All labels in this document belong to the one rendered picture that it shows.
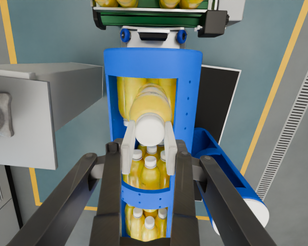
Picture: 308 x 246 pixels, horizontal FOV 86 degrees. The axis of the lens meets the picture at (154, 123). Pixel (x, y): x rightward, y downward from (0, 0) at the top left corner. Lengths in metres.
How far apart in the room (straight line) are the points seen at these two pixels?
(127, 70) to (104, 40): 1.29
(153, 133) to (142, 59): 0.22
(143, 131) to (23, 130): 0.68
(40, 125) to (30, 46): 1.26
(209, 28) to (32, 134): 0.78
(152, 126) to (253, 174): 2.23
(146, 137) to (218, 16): 0.53
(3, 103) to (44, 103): 0.14
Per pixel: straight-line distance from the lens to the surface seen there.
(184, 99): 0.43
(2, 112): 0.82
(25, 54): 1.99
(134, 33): 0.71
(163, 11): 0.66
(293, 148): 2.46
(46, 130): 0.78
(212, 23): 0.66
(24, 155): 0.90
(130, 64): 0.40
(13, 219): 2.92
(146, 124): 0.20
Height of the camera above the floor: 1.62
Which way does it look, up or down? 69 degrees down
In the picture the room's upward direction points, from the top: 179 degrees clockwise
